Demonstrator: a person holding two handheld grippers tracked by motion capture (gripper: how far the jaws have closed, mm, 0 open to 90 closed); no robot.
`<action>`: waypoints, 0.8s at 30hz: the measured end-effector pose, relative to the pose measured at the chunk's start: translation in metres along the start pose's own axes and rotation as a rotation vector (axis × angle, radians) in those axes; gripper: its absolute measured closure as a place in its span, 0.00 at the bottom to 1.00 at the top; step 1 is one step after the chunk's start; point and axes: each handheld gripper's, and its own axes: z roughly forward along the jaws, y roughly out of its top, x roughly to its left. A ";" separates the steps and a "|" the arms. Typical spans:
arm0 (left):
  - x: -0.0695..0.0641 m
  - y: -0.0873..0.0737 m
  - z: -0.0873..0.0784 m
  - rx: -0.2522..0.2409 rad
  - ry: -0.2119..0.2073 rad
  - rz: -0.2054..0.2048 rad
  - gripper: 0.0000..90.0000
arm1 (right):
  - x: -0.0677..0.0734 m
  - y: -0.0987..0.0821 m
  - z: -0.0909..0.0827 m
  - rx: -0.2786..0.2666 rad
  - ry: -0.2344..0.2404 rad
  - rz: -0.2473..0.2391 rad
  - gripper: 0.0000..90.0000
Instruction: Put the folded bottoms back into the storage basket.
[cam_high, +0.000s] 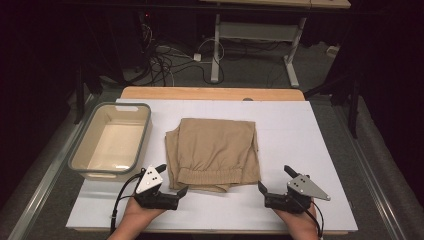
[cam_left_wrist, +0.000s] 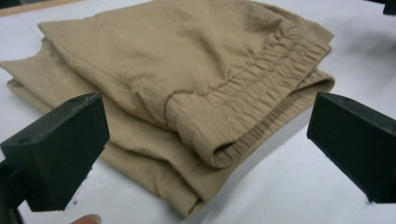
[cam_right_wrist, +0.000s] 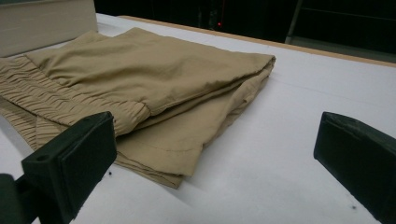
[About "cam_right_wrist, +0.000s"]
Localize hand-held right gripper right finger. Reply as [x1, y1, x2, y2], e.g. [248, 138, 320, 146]
[313, 111, 396, 224]

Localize white metal frame desk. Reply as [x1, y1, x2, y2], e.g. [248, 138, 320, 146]
[284, 0, 396, 63]

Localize white table cover sheet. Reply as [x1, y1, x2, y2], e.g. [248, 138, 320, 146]
[0, 12, 396, 224]

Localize beige storage bin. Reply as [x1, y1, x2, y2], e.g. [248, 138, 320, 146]
[0, 0, 99, 59]

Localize khaki pants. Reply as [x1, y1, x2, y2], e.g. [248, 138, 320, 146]
[0, 27, 276, 189]

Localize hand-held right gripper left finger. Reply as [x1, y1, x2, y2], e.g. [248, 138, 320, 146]
[21, 111, 118, 224]

